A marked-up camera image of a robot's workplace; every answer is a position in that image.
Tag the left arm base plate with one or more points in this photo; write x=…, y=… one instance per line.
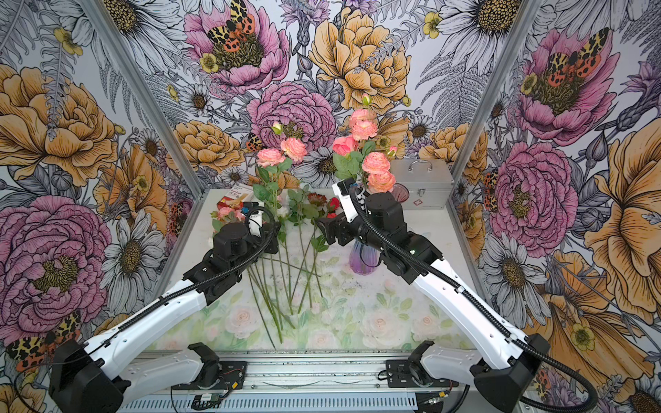
x=215, y=374

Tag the pink purple glass vase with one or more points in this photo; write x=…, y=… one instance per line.
x=363, y=259

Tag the red white small box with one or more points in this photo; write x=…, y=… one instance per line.
x=236, y=197

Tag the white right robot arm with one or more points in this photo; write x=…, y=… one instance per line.
x=505, y=360

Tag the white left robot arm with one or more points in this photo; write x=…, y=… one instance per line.
x=100, y=375

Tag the silver first aid case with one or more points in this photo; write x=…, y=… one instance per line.
x=422, y=184

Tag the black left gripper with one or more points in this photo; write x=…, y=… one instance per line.
x=271, y=248

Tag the aluminium rail frame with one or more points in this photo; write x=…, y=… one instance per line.
x=340, y=382

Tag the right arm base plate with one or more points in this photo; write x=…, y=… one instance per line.
x=409, y=373

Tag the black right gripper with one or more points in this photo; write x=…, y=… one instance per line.
x=341, y=223

